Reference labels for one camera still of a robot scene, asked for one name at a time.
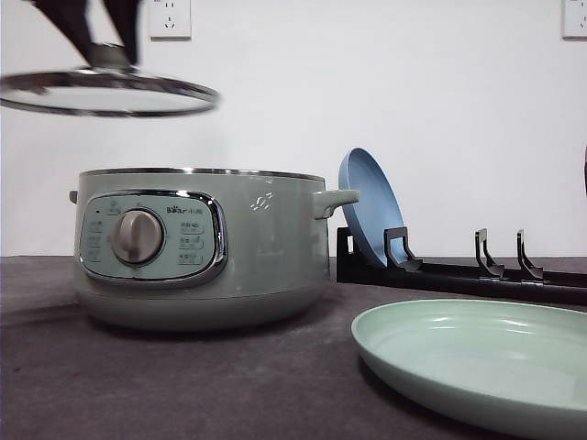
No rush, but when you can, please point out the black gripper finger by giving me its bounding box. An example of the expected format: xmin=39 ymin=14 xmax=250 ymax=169
xmin=103 ymin=0 xmax=139 ymax=66
xmin=34 ymin=0 xmax=92 ymax=66

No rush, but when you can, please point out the glass lid with green knob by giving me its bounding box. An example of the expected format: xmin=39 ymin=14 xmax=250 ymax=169
xmin=0 ymin=69 xmax=221 ymax=117

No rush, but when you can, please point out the green plate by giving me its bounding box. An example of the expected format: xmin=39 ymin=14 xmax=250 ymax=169
xmin=351 ymin=300 xmax=587 ymax=438

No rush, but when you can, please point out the green electric steamer pot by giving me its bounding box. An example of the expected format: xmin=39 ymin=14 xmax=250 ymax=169
xmin=69 ymin=167 xmax=360 ymax=331

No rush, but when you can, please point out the blue plate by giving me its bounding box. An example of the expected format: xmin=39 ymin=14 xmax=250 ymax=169
xmin=338 ymin=148 xmax=405 ymax=264

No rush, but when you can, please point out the black dish rack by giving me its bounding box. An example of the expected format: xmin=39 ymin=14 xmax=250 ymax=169
xmin=336 ymin=226 xmax=587 ymax=305

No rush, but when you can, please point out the white wall socket left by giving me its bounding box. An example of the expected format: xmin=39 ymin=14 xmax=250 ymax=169
xmin=148 ymin=0 xmax=193 ymax=42

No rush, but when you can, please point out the white wall socket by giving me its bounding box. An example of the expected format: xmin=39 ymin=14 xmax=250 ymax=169
xmin=148 ymin=0 xmax=193 ymax=42
xmin=558 ymin=0 xmax=587 ymax=44

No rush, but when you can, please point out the white wall socket right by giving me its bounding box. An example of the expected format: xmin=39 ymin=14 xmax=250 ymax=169
xmin=558 ymin=0 xmax=587 ymax=44

